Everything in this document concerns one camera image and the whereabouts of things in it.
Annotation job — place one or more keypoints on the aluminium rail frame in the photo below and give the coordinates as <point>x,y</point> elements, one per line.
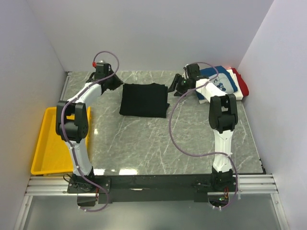
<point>56,186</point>

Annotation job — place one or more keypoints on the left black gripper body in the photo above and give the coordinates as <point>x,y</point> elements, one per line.
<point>111,72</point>

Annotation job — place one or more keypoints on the black base beam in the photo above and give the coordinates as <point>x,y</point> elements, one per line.
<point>149,188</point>

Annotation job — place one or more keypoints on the yellow plastic tray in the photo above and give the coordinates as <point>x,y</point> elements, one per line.
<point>51,155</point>

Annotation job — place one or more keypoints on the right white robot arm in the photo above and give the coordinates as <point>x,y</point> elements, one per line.
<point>222,119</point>

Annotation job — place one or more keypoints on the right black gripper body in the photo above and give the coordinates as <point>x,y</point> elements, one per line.
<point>183,86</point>

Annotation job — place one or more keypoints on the black t-shirt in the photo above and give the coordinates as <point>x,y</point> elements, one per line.
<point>144,100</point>

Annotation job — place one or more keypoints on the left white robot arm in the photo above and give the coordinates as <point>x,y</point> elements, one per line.
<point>72,123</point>

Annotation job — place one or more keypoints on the folded blue printed t-shirt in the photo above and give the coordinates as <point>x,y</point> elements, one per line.
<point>226,80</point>

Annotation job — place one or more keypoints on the folded white t-shirt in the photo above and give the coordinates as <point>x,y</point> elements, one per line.
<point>201,98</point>

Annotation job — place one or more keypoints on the folded red t-shirt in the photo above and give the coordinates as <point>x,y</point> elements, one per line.
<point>243,86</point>

